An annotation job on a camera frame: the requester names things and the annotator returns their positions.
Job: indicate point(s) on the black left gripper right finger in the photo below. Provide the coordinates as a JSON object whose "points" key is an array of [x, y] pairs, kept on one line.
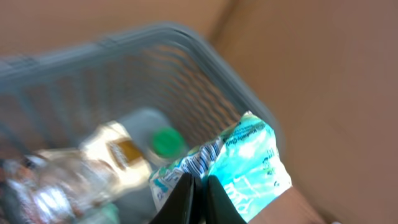
{"points": [[219, 209]]}

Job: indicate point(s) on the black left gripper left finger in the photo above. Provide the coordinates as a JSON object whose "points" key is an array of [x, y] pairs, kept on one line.
{"points": [[178, 209]]}

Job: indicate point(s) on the teal tissue pack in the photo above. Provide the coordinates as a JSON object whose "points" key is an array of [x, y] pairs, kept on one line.
{"points": [[244, 158]]}

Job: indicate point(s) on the green capped clear bottle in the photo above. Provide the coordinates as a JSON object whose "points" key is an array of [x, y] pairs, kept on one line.
{"points": [[153, 133]]}

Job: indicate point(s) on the beige dried mushroom bag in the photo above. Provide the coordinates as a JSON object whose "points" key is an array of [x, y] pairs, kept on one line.
{"points": [[61, 185]]}

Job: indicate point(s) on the teal wet wipes pack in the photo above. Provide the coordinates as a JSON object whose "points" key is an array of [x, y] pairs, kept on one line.
{"points": [[105, 214]]}

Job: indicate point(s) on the grey plastic mesh basket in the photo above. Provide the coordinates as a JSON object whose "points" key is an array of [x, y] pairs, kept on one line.
{"points": [[59, 99]]}

